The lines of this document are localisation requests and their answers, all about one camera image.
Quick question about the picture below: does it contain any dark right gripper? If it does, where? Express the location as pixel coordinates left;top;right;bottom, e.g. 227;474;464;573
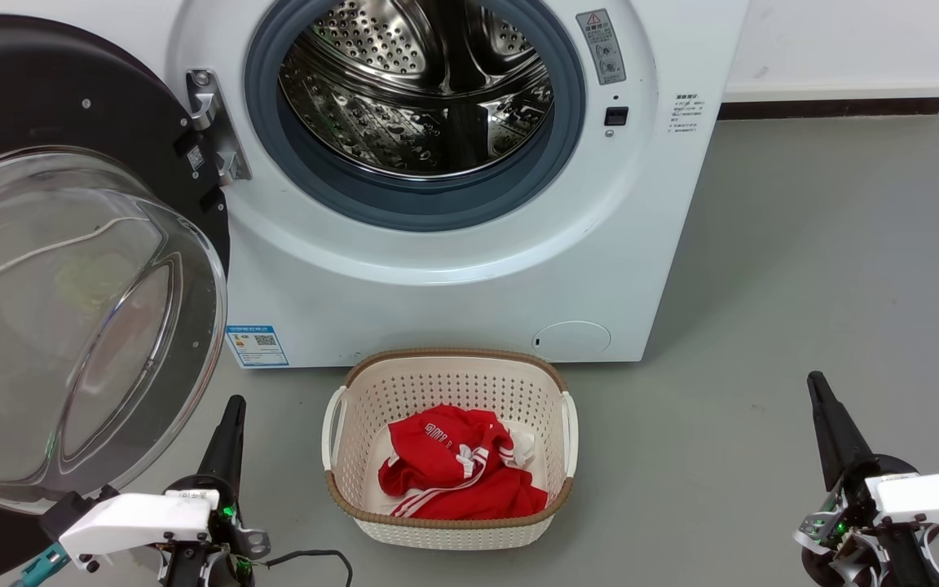
796;372;939;587

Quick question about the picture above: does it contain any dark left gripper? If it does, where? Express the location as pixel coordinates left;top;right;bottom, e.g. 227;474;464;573
161;396;271;587

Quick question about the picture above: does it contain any washer door glass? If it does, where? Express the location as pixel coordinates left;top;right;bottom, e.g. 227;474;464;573
0;15;231;587

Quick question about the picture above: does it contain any white front-load washing machine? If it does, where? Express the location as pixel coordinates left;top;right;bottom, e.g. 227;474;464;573
143;0;752;370

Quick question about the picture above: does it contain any metal door hinge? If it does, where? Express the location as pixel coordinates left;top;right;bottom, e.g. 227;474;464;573
185;69;253;185

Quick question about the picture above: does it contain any blue energy label sticker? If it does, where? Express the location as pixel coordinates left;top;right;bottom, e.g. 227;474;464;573
225;324;289;369

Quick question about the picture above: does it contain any red garment with white stripes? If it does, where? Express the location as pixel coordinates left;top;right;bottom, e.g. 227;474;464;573
378;404;549;521

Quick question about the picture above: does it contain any cream perforated laundry basket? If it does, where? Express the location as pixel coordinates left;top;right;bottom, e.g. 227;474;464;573
321;348;580;551

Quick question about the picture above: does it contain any round white filter cover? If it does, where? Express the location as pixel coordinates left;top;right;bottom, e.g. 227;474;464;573
532;320;612;357

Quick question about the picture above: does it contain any white cloth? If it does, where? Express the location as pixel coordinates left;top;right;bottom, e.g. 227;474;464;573
505;427;538;470

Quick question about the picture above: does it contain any dark brown baseboard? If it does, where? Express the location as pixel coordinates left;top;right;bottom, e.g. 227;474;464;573
718;97;939;121

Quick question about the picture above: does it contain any steel perforated washer drum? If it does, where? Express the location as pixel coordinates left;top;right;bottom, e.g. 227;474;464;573
278;0;557;181

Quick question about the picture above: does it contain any grey warning sticker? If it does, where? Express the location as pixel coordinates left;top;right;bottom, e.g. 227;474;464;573
575;9;627;86

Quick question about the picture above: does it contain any thin black cable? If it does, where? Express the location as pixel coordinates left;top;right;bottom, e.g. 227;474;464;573
264;549;355;587

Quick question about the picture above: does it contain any teal cable connector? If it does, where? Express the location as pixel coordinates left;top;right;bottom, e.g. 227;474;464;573
11;542;71;587

